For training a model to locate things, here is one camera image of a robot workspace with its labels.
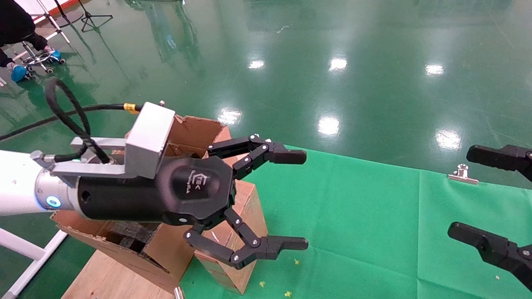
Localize black foam block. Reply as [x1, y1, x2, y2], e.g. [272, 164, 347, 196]
[100, 220, 162, 254]

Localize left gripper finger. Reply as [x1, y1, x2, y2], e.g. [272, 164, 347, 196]
[207, 134, 307, 180]
[184, 208, 309, 270]

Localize black pole stand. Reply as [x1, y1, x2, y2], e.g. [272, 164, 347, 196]
[53, 0, 84, 27]

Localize small brown cardboard box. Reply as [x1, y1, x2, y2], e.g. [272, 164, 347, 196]
[195, 179, 268, 295]

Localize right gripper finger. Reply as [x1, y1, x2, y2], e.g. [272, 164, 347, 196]
[466, 145, 532, 182]
[448, 221, 532, 291]

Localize green table cloth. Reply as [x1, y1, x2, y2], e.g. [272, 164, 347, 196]
[179, 143, 532, 299]

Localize wooden board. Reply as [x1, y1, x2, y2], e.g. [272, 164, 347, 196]
[62, 249, 175, 299]

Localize white tube stand legs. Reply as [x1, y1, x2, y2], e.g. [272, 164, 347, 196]
[31, 0, 71, 44]

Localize white metal table frame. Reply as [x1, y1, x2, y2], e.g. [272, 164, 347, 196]
[0, 228, 69, 299]

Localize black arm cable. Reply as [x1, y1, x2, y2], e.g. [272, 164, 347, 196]
[0, 78, 144, 164]

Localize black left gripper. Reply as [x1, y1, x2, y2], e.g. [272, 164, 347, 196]
[77, 156, 237, 228]

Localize seated person in black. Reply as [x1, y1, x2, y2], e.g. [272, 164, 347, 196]
[0, 0, 63, 83]

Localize metal wheeled stool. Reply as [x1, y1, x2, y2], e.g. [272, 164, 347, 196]
[21, 42, 66, 76]

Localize large open cardboard carton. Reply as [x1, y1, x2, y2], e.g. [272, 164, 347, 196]
[50, 114, 233, 293]

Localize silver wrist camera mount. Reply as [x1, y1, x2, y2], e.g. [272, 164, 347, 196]
[42, 101, 176, 188]

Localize black tripod stand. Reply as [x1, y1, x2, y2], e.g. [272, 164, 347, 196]
[77, 0, 113, 33]

